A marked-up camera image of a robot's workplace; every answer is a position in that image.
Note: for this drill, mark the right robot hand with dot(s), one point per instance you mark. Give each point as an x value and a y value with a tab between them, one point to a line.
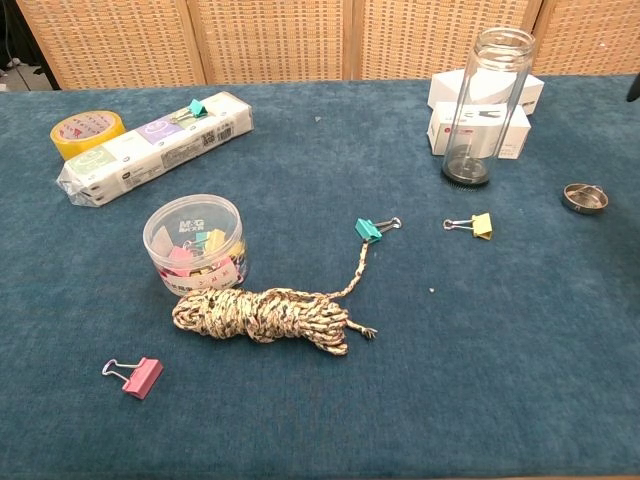
635	90

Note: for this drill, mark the clear glass jar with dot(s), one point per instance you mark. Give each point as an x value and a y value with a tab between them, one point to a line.
465	170

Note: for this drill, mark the white box with red print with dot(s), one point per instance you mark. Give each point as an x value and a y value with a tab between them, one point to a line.
520	140

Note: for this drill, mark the plain white box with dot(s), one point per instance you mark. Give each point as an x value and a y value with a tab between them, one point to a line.
445	90

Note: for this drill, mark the yellow binder clip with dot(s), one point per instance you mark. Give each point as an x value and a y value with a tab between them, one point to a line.
482	225

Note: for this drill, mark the woven rattan folding screen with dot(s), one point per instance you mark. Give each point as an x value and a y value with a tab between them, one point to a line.
275	40

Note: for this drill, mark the small teal binder clip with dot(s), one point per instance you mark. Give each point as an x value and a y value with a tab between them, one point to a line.
196	107

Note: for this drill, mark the blue table cloth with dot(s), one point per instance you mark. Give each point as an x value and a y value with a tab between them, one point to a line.
300	410

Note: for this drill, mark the long wrapped tissue pack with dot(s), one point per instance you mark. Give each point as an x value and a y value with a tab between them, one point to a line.
150	155

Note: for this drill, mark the clear round clip container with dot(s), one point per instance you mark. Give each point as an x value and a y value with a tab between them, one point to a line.
165	235

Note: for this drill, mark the pink binder clip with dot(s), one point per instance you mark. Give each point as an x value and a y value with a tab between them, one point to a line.
142	378

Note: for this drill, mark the yellow tape roll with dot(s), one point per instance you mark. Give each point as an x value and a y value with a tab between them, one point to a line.
62	142

